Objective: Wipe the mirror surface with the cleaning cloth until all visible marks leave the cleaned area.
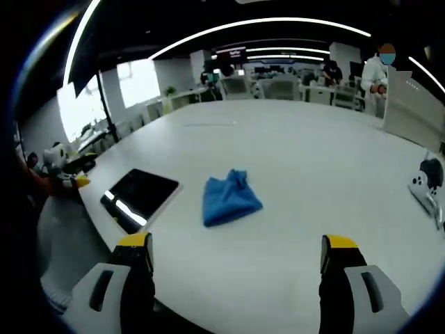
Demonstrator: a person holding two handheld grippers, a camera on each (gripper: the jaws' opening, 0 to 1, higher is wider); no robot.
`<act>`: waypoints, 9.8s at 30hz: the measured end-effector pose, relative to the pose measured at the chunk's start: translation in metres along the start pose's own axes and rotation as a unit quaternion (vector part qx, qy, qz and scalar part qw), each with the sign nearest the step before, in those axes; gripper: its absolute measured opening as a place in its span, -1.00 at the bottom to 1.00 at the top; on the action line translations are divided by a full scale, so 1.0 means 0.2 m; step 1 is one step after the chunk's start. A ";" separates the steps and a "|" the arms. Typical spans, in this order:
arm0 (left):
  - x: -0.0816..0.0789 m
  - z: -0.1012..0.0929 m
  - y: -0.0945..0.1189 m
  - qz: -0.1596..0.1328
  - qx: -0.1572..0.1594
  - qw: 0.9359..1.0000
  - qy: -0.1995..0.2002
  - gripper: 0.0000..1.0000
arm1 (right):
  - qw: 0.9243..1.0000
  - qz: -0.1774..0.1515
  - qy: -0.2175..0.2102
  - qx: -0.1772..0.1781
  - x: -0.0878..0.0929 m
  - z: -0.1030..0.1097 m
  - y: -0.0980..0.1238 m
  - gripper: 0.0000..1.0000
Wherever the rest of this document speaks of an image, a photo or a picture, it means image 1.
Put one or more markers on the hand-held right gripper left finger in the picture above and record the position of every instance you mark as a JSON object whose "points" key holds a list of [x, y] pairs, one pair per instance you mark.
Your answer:
{"points": [[104, 288]]}

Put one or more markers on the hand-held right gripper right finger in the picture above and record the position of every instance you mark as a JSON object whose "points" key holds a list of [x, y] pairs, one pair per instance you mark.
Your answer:
{"points": [[361, 295]]}

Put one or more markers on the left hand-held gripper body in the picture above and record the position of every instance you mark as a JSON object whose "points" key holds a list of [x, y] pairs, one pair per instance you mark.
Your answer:
{"points": [[52, 154]]}

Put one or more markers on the blue cleaning cloth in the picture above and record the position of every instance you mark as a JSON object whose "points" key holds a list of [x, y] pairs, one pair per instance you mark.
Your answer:
{"points": [[226, 202]]}

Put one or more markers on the black studio light stand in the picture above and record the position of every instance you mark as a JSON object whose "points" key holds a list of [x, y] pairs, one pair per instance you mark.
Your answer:
{"points": [[104, 101]]}

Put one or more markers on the green potted plant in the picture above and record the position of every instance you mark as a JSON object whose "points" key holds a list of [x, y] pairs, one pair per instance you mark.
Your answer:
{"points": [[169, 91]]}

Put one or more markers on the white low shelf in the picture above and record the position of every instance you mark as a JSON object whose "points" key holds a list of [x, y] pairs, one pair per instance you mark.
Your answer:
{"points": [[180, 101]]}

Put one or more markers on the white and black device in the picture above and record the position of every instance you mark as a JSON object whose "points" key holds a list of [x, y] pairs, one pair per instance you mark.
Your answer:
{"points": [[426, 186]]}

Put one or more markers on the white partition panel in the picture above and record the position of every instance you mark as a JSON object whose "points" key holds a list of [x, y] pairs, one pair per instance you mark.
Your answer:
{"points": [[413, 104]]}

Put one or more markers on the wall screen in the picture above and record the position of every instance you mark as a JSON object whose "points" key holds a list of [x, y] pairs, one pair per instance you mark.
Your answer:
{"points": [[231, 55]]}

